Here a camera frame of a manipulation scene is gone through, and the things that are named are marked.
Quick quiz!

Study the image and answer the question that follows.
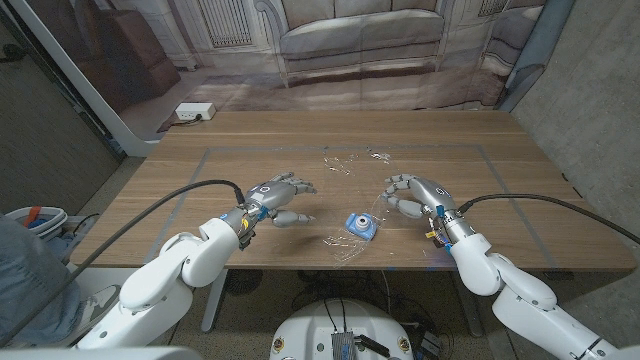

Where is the small blue toy camera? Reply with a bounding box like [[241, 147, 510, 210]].
[[345, 212, 379, 242]]

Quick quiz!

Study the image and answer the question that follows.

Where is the grey finned electronics box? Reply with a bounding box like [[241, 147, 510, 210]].
[[331, 330, 357, 360]]

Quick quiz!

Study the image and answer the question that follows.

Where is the grey table leg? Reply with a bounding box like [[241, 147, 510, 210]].
[[452, 269, 484, 339]]

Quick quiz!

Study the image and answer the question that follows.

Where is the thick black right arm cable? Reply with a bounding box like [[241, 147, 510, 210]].
[[457, 192, 640, 247]]

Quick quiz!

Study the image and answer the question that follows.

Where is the printed sofa room backdrop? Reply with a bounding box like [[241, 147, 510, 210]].
[[24, 0, 551, 142]]

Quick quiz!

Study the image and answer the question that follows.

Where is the person in blue jeans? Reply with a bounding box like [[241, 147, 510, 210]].
[[0, 213, 122, 347]]

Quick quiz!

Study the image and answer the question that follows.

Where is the white power strip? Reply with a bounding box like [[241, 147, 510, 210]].
[[174, 102, 217, 122]]

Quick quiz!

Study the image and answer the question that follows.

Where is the blue-grey rolled backdrop edge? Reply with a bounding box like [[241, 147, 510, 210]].
[[497, 0, 576, 113]]

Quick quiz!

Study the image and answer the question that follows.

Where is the white backdrop frame pole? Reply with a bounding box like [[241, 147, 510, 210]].
[[8, 0, 162, 158]]

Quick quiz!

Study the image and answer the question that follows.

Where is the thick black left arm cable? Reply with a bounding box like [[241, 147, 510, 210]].
[[0, 179, 247, 347]]

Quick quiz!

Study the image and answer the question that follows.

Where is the white robot torso base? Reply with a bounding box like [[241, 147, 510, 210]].
[[268, 298, 415, 360]]

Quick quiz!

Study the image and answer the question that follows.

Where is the clear cellophane sheet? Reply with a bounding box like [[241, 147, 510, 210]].
[[319, 147, 401, 264]]

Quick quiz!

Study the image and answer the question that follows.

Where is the white plastic bucket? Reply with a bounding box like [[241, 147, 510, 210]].
[[4, 205, 69, 239]]

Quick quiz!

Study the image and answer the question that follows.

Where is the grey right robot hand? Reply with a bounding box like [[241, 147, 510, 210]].
[[379, 173, 474, 242]]

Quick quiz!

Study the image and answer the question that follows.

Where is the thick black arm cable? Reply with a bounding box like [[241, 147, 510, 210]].
[[457, 192, 640, 247], [0, 179, 247, 347]]

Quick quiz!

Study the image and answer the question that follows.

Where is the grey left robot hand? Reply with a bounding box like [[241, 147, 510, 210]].
[[219, 172, 318, 246]]

